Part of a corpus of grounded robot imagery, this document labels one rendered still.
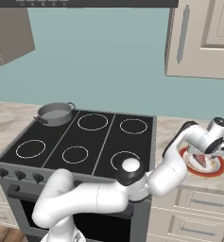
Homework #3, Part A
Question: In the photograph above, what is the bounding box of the dark oven door handle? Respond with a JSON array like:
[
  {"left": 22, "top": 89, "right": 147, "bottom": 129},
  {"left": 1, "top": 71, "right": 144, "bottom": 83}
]
[{"left": 7, "top": 184, "right": 135, "bottom": 219}]

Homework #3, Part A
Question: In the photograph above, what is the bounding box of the grey drawer handle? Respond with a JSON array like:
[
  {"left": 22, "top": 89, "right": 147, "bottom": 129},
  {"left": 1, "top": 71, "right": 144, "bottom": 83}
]
[
  {"left": 180, "top": 226, "right": 217, "bottom": 237},
  {"left": 190, "top": 199, "right": 224, "bottom": 209}
]

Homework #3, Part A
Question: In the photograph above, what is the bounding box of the black hob stove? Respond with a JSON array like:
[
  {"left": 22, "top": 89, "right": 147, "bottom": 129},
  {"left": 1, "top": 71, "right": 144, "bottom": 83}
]
[{"left": 0, "top": 108, "right": 158, "bottom": 242}]

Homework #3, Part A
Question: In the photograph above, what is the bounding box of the grey metal pot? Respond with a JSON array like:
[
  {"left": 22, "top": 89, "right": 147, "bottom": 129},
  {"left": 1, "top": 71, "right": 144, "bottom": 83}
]
[{"left": 33, "top": 101, "right": 77, "bottom": 128}]

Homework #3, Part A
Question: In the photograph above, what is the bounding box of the beige wall cupboard door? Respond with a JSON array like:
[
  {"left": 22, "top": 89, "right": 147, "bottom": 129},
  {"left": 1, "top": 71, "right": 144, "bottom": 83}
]
[{"left": 164, "top": 0, "right": 224, "bottom": 80}]

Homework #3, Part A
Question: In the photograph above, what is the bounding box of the black oven door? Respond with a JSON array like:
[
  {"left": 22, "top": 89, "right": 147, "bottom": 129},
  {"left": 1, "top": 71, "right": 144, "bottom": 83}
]
[{"left": 6, "top": 183, "right": 135, "bottom": 242}]

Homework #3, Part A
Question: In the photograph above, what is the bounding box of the beige wall cupboard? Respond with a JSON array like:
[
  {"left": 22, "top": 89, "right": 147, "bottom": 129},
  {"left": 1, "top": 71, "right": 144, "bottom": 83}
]
[{"left": 0, "top": 8, "right": 36, "bottom": 67}]

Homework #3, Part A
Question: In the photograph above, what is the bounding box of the grey cupboard door handle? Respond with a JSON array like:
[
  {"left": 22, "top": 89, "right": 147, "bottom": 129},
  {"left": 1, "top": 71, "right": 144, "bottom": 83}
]
[{"left": 176, "top": 4, "right": 191, "bottom": 64}]

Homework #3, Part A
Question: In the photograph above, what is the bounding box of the red-rimmed white plate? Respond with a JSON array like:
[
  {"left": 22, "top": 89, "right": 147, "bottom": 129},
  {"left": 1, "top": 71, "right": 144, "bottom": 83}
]
[{"left": 179, "top": 146, "right": 224, "bottom": 178}]

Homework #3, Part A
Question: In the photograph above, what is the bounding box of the red frozen meat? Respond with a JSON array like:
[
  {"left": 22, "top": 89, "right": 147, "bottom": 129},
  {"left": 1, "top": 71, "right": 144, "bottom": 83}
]
[{"left": 192, "top": 153, "right": 209, "bottom": 170}]

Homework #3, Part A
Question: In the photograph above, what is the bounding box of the dark range hood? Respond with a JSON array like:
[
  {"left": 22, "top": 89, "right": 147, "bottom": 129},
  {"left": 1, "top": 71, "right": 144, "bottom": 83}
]
[{"left": 8, "top": 0, "right": 180, "bottom": 9}]

